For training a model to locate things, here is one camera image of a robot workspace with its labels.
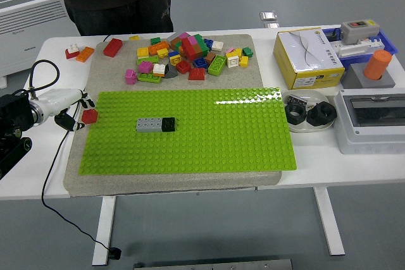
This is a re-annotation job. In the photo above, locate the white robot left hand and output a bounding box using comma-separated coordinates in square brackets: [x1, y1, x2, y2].
[31, 88, 96, 133]

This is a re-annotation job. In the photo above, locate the small red building brick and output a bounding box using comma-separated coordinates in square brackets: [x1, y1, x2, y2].
[81, 108, 99, 125]

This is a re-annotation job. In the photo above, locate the red and white brick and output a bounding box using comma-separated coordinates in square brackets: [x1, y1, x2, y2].
[65, 44, 80, 60]

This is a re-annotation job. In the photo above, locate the orange long brick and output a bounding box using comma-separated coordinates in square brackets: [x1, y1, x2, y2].
[147, 41, 170, 56]

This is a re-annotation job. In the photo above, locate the pink tall brick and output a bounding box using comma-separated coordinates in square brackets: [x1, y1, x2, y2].
[124, 69, 137, 86]

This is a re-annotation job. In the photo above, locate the large red building brick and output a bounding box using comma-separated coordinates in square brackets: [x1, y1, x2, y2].
[103, 38, 123, 58]

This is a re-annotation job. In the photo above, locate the multicolour joined brick block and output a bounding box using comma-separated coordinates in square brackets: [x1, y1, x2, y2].
[166, 29, 210, 61]

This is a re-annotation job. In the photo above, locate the magenta square brick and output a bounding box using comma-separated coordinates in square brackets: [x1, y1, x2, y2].
[137, 60, 154, 74]

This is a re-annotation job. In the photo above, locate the lime green long brick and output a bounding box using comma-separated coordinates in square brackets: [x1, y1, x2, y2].
[208, 55, 227, 77]
[137, 72, 162, 84]

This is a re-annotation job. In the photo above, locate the grey long building brick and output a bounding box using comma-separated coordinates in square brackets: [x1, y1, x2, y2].
[135, 117, 164, 134]

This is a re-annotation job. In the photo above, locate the red square brick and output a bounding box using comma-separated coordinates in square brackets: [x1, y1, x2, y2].
[175, 60, 192, 75]

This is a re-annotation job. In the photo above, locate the grey slanted brick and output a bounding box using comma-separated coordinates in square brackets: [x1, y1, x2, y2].
[164, 63, 178, 80]

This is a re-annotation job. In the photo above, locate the red slanted brick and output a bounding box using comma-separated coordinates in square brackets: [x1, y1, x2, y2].
[188, 67, 206, 81]

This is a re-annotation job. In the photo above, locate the black square building brick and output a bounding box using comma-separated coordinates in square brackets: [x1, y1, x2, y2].
[161, 116, 177, 133]

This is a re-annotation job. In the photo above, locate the green studded baseplate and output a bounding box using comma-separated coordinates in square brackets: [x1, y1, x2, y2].
[78, 87, 298, 176]

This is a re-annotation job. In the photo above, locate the person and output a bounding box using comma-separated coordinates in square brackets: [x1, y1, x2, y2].
[42, 0, 175, 37]

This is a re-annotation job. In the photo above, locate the white panel heater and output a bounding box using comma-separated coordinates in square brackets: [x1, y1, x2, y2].
[0, 0, 77, 89]

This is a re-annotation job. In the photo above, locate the grey-brown table mat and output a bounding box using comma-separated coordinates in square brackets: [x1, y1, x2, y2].
[62, 34, 283, 198]

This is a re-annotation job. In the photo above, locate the silver metal floor fitting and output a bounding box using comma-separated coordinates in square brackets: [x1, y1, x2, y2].
[259, 11, 281, 30]

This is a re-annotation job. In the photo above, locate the white table leg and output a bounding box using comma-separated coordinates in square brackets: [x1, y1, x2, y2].
[91, 196, 116, 267]
[313, 187, 346, 257]

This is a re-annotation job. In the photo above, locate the yellow and white cardboard box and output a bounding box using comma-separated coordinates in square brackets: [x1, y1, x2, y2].
[273, 27, 346, 90]

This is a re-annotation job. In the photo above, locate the small black printed part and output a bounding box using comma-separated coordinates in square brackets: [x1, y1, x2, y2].
[287, 94, 308, 107]

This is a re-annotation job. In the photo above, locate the large black nut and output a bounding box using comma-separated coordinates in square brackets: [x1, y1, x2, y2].
[284, 102, 308, 125]
[306, 101, 337, 127]

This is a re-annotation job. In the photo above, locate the white shallow dish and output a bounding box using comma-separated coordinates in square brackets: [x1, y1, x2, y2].
[280, 89, 336, 134]

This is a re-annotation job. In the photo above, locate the white terminal strip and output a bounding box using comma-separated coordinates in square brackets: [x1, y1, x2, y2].
[332, 37, 385, 59]

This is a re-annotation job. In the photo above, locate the grey block base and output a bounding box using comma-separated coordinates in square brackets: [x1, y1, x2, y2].
[340, 63, 396, 90]

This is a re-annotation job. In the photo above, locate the orange cylinder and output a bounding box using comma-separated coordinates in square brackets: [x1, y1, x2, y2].
[363, 49, 392, 81]

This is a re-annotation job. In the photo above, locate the blue plastic bin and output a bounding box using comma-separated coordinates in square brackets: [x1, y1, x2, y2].
[321, 26, 399, 62]

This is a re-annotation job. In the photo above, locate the white distribution box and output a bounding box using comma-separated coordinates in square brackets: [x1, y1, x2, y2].
[333, 88, 405, 156]

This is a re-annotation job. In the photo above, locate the grey switch box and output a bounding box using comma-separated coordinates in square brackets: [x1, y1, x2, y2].
[340, 19, 380, 45]

